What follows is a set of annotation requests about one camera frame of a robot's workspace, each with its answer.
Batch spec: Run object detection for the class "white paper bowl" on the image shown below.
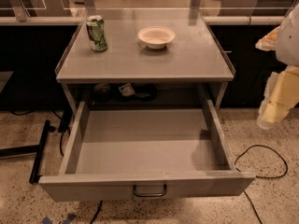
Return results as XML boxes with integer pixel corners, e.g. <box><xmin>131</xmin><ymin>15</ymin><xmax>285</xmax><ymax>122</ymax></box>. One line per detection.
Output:
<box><xmin>138</xmin><ymin>26</ymin><xmax>176</xmax><ymax>49</ymax></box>

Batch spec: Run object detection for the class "black cable under drawer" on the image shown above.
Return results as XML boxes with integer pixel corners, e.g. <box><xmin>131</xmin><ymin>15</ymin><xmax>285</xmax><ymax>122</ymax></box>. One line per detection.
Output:
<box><xmin>89</xmin><ymin>200</ymin><xmax>104</xmax><ymax>224</ymax></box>

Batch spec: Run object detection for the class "white tagged dark object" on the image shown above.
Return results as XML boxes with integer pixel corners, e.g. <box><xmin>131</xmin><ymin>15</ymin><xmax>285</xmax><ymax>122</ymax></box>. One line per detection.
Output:
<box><xmin>114</xmin><ymin>83</ymin><xmax>157</xmax><ymax>102</ymax></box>

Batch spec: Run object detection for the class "black cable left floor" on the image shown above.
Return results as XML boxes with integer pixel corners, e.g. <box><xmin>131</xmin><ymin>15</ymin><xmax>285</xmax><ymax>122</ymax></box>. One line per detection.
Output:
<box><xmin>8</xmin><ymin>109</ymin><xmax>72</xmax><ymax>158</ymax></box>

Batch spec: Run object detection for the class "dark round object inside cabinet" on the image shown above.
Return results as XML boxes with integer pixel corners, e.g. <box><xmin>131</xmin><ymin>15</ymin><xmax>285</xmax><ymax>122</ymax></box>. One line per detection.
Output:
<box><xmin>93</xmin><ymin>83</ymin><xmax>111</xmax><ymax>100</ymax></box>

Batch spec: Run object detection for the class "black drawer handle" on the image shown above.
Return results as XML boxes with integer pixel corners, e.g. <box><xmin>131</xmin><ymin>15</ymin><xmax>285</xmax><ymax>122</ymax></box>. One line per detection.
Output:
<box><xmin>133</xmin><ymin>185</ymin><xmax>167</xmax><ymax>198</ymax></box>

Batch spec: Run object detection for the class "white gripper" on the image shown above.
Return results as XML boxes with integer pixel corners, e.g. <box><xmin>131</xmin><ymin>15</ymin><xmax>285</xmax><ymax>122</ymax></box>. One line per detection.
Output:
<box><xmin>255</xmin><ymin>26</ymin><xmax>299</xmax><ymax>130</ymax></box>

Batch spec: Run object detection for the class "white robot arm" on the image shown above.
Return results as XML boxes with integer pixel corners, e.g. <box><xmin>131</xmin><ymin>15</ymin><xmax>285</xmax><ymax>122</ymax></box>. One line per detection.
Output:
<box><xmin>255</xmin><ymin>5</ymin><xmax>299</xmax><ymax>130</ymax></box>

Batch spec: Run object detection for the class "open grey top drawer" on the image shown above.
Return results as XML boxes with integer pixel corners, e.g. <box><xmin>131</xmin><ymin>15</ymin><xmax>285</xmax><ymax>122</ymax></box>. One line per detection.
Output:
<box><xmin>39</xmin><ymin>100</ymin><xmax>255</xmax><ymax>202</ymax></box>

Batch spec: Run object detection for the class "green soda can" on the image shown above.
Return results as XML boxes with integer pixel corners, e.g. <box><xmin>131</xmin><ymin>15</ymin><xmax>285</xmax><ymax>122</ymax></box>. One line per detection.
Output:
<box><xmin>86</xmin><ymin>15</ymin><xmax>107</xmax><ymax>52</ymax></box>

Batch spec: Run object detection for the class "black floor cable right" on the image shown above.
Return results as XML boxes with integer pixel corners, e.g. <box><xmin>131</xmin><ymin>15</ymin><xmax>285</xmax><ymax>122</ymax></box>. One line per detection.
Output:
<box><xmin>234</xmin><ymin>144</ymin><xmax>289</xmax><ymax>224</ymax></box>

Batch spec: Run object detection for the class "black metal stand base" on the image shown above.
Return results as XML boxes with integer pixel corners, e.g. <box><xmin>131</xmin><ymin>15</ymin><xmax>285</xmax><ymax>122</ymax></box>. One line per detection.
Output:
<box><xmin>0</xmin><ymin>119</ymin><xmax>55</xmax><ymax>185</ymax></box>

